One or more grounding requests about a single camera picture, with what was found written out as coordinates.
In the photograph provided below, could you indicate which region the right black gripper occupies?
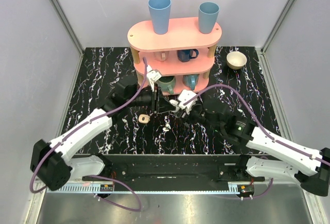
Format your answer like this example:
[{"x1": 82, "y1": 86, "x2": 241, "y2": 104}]
[{"x1": 174, "y1": 99, "x2": 223, "y2": 133}]

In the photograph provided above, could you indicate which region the white earbud charging case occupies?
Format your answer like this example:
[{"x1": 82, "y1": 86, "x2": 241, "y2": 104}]
[{"x1": 170, "y1": 99, "x2": 180, "y2": 113}]

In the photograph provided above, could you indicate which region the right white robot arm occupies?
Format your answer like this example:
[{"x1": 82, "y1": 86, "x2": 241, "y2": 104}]
[{"x1": 181, "y1": 97, "x2": 329, "y2": 197}]

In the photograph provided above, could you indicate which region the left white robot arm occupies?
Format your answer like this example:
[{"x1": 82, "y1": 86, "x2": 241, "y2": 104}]
[{"x1": 30, "y1": 76, "x2": 176, "y2": 191}]

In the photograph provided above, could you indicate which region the white earbud upper left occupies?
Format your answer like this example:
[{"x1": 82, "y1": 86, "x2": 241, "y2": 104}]
[{"x1": 162, "y1": 124, "x2": 171, "y2": 132}]

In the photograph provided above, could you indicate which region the green ceramic mug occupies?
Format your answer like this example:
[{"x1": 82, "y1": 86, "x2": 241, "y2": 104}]
[{"x1": 157, "y1": 76, "x2": 176, "y2": 95}]

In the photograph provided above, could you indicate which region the light blue butterfly mug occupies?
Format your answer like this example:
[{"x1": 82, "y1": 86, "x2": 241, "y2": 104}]
[{"x1": 183, "y1": 74, "x2": 199, "y2": 91}]

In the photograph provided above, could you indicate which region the pink three-tier wooden shelf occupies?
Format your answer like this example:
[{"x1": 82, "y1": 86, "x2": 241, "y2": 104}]
[{"x1": 127, "y1": 17, "x2": 222, "y2": 94}]

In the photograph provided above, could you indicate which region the beige mug on shelf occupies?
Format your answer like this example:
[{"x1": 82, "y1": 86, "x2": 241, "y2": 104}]
[{"x1": 154, "y1": 51, "x2": 169, "y2": 62}]

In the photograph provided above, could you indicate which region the dark blue faceted mug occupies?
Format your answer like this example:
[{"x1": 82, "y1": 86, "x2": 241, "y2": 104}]
[{"x1": 177, "y1": 49, "x2": 199, "y2": 62}]

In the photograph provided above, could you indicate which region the cream ceramic bowl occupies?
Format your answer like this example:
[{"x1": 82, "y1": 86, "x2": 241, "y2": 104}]
[{"x1": 226, "y1": 51, "x2": 247, "y2": 70}]

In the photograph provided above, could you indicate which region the left blue plastic cup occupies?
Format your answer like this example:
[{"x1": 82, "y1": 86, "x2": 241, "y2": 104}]
[{"x1": 148, "y1": 0, "x2": 171, "y2": 35}]

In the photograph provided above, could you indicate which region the blue plastic cup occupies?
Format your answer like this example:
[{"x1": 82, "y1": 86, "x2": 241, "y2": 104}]
[
  {"x1": 148, "y1": 0, "x2": 171, "y2": 35},
  {"x1": 198, "y1": 2, "x2": 220, "y2": 34}
]

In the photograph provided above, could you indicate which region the right blue plastic cup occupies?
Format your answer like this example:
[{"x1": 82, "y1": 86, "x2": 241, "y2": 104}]
[{"x1": 198, "y1": 2, "x2": 220, "y2": 34}]

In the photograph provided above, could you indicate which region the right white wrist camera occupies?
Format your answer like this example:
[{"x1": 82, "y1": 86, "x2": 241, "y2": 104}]
[{"x1": 177, "y1": 90, "x2": 196, "y2": 114}]

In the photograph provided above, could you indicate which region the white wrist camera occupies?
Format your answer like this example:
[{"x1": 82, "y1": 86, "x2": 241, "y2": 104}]
[
  {"x1": 177, "y1": 90, "x2": 196, "y2": 114},
  {"x1": 146, "y1": 65, "x2": 162, "y2": 91}
]

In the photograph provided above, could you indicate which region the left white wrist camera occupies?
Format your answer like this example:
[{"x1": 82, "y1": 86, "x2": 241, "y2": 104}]
[{"x1": 146, "y1": 65, "x2": 162, "y2": 91}]

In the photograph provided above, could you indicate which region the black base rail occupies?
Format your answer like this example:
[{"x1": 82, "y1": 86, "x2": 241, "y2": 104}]
[{"x1": 82, "y1": 153, "x2": 266, "y2": 183}]

